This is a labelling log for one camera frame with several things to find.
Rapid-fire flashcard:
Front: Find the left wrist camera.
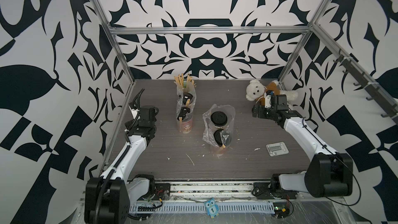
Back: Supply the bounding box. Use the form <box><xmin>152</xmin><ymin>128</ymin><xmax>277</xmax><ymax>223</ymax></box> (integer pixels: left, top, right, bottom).
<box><xmin>130</xmin><ymin>108</ymin><xmax>140</xmax><ymax>119</ymax></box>

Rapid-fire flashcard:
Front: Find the blue owl number tag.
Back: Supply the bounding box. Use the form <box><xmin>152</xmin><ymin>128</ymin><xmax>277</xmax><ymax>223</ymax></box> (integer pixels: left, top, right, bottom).
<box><xmin>204</xmin><ymin>198</ymin><xmax>219</xmax><ymax>219</ymax></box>

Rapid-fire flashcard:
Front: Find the white teddy bear brown hoodie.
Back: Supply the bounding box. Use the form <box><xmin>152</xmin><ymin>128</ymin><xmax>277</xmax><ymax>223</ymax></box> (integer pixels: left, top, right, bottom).
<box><xmin>246</xmin><ymin>79</ymin><xmax>298</xmax><ymax>106</ymax></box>

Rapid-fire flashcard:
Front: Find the aluminium front rail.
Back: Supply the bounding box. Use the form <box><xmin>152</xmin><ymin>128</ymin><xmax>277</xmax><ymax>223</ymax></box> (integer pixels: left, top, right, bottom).
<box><xmin>81</xmin><ymin>180</ymin><xmax>343</xmax><ymax>202</ymax></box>

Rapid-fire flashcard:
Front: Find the red milk tea cup back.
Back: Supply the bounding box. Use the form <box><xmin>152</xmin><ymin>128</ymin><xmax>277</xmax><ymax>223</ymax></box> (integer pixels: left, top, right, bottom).
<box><xmin>211</xmin><ymin>129</ymin><xmax>232</xmax><ymax>156</ymax></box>

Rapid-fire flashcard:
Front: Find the wall hook rack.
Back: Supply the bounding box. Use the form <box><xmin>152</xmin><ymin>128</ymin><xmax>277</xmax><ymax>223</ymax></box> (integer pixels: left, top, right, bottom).
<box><xmin>333</xmin><ymin>55</ymin><xmax>398</xmax><ymax>125</ymax></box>

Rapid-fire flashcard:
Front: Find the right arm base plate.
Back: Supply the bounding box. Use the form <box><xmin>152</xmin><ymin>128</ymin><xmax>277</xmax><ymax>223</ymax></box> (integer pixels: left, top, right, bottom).
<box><xmin>251</xmin><ymin>182</ymin><xmax>297</xmax><ymax>200</ymax></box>

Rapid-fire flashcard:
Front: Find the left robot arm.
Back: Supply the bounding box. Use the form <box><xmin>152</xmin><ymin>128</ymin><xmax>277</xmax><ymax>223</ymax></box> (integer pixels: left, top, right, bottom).
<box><xmin>84</xmin><ymin>89</ymin><xmax>162</xmax><ymax>224</ymax></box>

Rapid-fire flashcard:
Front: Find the cream milk tea cup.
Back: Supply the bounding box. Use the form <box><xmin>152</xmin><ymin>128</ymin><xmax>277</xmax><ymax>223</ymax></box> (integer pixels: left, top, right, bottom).
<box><xmin>209</xmin><ymin>111</ymin><xmax>229</xmax><ymax>129</ymax></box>

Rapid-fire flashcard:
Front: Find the red milk tea cup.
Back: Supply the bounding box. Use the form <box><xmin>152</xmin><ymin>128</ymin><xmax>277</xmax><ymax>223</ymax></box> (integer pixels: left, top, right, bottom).
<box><xmin>176</xmin><ymin>106</ymin><xmax>193</xmax><ymax>134</ymax></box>
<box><xmin>211</xmin><ymin>129</ymin><xmax>232</xmax><ymax>156</ymax></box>
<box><xmin>182</xmin><ymin>92</ymin><xmax>195</xmax><ymax>106</ymax></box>

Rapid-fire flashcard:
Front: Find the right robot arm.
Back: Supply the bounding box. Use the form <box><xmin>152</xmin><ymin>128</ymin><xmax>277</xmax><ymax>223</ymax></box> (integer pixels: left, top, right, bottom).
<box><xmin>251</xmin><ymin>95</ymin><xmax>355</xmax><ymax>198</ymax></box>

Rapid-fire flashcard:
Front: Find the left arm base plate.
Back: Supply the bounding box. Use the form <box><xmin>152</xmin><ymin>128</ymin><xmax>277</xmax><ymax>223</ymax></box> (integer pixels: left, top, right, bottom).
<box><xmin>138</xmin><ymin>183</ymin><xmax>171</xmax><ymax>201</ymax></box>

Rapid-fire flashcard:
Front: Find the clear plastic bag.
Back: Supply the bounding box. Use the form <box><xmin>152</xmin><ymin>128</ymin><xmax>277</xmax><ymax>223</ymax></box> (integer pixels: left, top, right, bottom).
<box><xmin>202</xmin><ymin>104</ymin><xmax>236</xmax><ymax>157</ymax></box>
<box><xmin>175</xmin><ymin>80</ymin><xmax>197</xmax><ymax>134</ymax></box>

